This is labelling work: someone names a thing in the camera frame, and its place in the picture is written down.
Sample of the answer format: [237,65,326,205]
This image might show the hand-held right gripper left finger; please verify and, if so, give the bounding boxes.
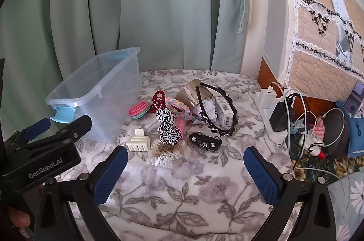
[33,145,129,241]

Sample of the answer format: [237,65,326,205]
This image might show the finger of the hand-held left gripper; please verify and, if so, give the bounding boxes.
[6,117,52,145]
[17,114,93,151]

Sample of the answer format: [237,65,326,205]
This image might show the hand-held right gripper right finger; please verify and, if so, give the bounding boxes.
[243,146,339,241]

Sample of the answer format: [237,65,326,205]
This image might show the clear plastic storage container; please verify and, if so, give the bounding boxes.
[45,47,143,145]

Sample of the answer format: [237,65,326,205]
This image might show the pink and green hair ties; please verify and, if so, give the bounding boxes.
[129,100,151,120]

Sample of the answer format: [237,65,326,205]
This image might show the small cardboard box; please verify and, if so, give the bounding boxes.
[214,96,235,127]

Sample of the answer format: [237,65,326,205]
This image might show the leopard print scrunchie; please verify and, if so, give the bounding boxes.
[155,108,182,145]

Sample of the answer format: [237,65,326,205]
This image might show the white paper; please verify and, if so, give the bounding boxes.
[193,99,221,125]

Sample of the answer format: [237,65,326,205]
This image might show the red hair claw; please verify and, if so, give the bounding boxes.
[150,90,165,112]

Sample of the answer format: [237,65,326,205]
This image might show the pastel braided headband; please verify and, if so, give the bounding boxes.
[166,97,197,121]

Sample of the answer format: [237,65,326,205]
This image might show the brown packing tape roll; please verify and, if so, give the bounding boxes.
[175,80,214,109]

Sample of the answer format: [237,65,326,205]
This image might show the person's left hand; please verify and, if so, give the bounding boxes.
[7,206,32,230]

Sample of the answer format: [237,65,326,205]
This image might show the cream hair claw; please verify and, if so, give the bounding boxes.
[126,129,151,152]

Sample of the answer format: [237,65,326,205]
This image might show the bag of cotton swabs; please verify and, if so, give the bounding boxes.
[144,151,184,169]

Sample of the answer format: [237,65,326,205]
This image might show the white bottle with red cap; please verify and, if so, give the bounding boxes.
[298,134,327,160]

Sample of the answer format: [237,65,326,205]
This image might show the white power strip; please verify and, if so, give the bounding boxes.
[254,92,288,145]

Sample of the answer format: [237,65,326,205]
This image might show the black charger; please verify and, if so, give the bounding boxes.
[269,100,296,132]

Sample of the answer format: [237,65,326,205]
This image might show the card of bobby pins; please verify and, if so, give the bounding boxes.
[151,140,185,156]

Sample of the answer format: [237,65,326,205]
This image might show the floral blanket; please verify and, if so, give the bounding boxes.
[54,69,302,241]

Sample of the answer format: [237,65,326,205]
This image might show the black car-shaped hair clip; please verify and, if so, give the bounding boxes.
[189,131,223,153]

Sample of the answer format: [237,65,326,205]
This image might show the pink striped cloth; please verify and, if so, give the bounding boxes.
[311,116,326,145]

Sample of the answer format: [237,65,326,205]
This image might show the white charger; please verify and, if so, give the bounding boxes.
[260,88,278,109]

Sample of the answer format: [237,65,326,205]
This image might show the grey daisy print cloth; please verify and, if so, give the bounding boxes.
[327,173,364,241]

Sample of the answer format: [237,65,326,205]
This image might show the dark round pouch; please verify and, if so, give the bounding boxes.
[323,108,349,158]

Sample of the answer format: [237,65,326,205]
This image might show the black flower headband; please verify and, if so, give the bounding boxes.
[195,82,238,137]

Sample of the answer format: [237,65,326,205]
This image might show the pink comb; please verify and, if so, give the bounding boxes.
[175,116,188,135]

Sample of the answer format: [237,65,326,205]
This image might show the blue cloth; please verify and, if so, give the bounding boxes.
[336,100,364,158]

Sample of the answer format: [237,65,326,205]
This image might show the brown wooden furniture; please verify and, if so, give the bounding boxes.
[257,56,350,119]

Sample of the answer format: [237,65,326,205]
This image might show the smartphone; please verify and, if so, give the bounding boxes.
[343,81,364,116]

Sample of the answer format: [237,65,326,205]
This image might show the green curtain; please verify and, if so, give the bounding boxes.
[0,0,249,94]

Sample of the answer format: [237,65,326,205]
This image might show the grey pocket item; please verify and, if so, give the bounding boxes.
[336,31,354,61]

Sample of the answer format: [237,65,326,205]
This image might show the beige quilted lace cover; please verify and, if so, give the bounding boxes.
[280,0,364,101]

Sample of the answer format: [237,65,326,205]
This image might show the white paper slip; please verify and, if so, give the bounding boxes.
[331,0,349,18]

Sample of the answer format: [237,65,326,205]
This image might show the white cable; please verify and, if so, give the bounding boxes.
[271,82,350,182]

